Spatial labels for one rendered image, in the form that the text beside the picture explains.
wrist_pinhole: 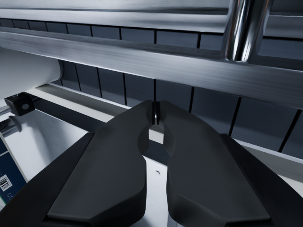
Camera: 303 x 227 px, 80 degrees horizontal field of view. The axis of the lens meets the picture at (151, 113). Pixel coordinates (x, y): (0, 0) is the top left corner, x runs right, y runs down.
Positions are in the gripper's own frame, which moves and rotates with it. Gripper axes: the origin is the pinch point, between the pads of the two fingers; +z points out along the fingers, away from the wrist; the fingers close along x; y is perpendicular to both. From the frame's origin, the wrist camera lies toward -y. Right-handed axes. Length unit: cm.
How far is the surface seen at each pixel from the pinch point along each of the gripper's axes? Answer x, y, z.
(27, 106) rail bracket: -21.2, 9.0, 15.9
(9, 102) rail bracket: -23.0, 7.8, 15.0
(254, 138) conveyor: 8.2, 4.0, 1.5
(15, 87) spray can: -15.3, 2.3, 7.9
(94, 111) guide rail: -6.3, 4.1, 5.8
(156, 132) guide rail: 0.1, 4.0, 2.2
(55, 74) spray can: -12.9, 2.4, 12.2
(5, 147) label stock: -34.1, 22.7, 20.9
